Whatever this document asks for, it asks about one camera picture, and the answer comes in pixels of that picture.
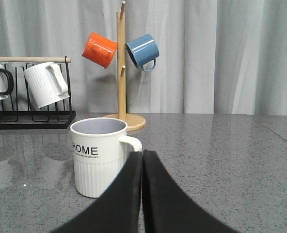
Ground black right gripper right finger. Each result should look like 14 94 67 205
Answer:
143 150 235 233

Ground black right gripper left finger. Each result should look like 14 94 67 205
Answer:
53 152 143 233

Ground white HOME mug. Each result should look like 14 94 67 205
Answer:
70 117 142 198

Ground wooden mug tree stand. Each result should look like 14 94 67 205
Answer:
105 0 146 132

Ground white ribbed mug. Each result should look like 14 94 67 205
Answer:
23 62 69 108

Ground blue enamel mug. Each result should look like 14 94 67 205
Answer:
126 34 159 72

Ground orange enamel mug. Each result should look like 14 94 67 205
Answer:
82 32 117 68

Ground grey curtain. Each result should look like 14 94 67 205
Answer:
0 0 287 116

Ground black wire mug rack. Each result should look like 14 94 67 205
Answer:
0 56 76 130

